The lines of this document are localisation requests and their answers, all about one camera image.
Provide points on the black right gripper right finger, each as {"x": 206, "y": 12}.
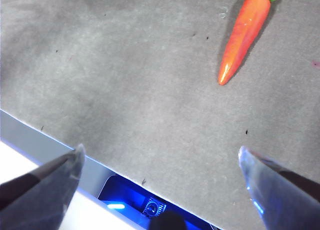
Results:
{"x": 282, "y": 200}

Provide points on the black rounded knob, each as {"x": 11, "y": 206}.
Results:
{"x": 167, "y": 221}

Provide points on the orange carrot with green leaves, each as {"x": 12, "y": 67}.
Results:
{"x": 246, "y": 32}

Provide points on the blue-lit recessed panel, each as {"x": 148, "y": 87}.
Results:
{"x": 125, "y": 193}

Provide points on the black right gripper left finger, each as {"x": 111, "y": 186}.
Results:
{"x": 42, "y": 197}

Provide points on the small round camera lens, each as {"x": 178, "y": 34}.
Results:
{"x": 154, "y": 207}

